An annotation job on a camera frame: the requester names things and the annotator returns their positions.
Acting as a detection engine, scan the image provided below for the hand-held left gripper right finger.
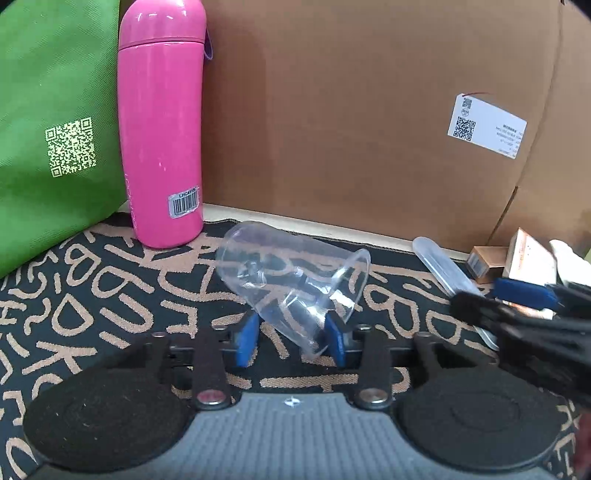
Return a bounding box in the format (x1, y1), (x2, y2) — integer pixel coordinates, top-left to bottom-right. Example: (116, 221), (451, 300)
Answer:
(323, 313), (459, 411)

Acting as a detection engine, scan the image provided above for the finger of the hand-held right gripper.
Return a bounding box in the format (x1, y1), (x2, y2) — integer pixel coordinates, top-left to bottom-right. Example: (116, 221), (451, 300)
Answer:
(490, 278), (591, 320)
(449, 292), (591, 354)

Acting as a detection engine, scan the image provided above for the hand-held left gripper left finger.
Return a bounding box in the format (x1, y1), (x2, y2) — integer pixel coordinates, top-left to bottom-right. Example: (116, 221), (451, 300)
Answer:
(137, 311), (260, 411)

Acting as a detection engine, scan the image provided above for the copper-coloured box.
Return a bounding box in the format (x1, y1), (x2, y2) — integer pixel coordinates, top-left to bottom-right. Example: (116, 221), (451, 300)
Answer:
(509, 228), (562, 320)

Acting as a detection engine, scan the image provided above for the clear plastic cup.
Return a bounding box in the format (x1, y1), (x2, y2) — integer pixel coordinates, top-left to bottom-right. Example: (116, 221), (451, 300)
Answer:
(216, 220), (372, 358)

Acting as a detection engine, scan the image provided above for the small brown box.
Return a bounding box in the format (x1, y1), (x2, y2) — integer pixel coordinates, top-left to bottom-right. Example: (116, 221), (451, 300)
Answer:
(467, 246), (511, 284)

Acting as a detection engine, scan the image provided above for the clear plastic tube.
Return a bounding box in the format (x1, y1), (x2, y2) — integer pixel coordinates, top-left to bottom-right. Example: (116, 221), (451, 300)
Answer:
(412, 236), (500, 348)

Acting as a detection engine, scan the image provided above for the black and tan patterned mat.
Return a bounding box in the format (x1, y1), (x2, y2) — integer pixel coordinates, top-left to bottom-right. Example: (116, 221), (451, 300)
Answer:
(0, 211), (591, 480)

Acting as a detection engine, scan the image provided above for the white shipping label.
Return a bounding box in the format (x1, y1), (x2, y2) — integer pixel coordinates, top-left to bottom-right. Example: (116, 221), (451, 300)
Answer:
(447, 92), (528, 160)

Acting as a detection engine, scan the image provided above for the pink bottle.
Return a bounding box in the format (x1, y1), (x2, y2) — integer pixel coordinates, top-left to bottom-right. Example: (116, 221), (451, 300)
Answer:
(116, 0), (208, 250)

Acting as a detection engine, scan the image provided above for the large cardboard box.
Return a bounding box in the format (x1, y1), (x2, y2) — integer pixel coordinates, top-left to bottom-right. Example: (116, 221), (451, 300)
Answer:
(198, 0), (591, 260)

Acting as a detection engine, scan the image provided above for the green fabric bag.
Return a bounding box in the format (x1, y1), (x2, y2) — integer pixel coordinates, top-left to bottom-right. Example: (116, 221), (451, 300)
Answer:
(0, 0), (136, 278)

